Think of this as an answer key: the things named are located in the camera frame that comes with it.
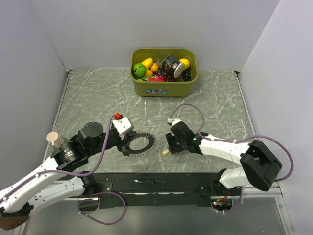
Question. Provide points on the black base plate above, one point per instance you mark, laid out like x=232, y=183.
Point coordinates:
x=160, y=189

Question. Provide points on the yellow toy lemon right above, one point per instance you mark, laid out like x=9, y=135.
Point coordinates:
x=186, y=63

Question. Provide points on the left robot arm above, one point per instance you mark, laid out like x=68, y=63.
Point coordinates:
x=55, y=179

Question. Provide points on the black printed can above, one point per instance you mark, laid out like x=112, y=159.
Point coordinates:
x=172, y=66

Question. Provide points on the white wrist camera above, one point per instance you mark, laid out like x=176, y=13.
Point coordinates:
x=123, y=126
x=173, y=121

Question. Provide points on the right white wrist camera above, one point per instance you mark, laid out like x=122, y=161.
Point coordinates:
x=173, y=121

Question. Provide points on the yellow toy mango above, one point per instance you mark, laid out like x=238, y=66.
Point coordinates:
x=147, y=62

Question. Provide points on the dark toy grapes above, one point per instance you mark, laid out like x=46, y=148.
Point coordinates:
x=186, y=76

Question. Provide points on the green toy watermelon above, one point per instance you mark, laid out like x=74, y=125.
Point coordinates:
x=139, y=70

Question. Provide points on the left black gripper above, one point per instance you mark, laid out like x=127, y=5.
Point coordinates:
x=126, y=138

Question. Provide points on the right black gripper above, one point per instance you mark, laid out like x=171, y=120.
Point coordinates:
x=173, y=148

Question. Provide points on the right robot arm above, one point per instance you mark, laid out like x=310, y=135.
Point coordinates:
x=257, y=165

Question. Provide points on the olive green plastic bin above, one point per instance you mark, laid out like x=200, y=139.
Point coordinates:
x=163, y=89

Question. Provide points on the yellow tag key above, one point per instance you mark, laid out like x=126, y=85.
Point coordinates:
x=165, y=152

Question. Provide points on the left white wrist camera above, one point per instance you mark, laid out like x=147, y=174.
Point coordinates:
x=123, y=126

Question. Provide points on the large metal keyring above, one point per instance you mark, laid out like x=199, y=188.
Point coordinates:
x=151, y=142

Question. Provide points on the red toy dragonfruit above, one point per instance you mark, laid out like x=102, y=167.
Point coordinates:
x=156, y=79

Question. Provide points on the small yellow toy lemon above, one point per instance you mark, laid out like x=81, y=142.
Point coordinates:
x=148, y=73

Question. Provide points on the orange toy fruit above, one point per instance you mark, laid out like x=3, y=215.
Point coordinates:
x=154, y=67

